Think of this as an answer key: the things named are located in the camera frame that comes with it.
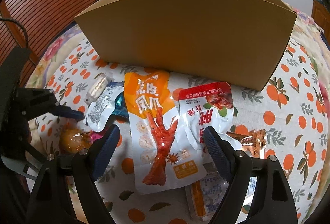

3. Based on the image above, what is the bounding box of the pink braised egg packet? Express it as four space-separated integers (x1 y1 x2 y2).
59 128 104 155

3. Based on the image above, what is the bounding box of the blue white snack pouch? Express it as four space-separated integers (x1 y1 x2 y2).
86 85 124 132

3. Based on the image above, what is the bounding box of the small clear cracker packet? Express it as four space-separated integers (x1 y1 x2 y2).
84 74 111 105

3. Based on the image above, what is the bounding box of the blue foil candy wrapper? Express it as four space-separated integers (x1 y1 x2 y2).
112 91 129 119

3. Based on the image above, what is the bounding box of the brown foil candy packet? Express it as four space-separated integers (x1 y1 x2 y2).
226 129 266 159

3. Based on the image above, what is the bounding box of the white duck neck packet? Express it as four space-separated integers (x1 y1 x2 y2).
184 171 258 222

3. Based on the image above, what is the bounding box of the orange chicken feet packet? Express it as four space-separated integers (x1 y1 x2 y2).
124 71 206 194

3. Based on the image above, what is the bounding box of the red white snack pouch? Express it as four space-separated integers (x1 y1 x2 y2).
178 82 234 150

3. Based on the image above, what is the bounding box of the orange print white cloth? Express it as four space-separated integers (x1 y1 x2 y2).
25 35 330 224

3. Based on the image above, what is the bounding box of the brown cardboard box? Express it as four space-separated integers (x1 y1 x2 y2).
75 0 296 90

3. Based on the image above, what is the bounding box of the wooden sideboard cabinet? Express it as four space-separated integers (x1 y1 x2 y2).
312 0 330 40

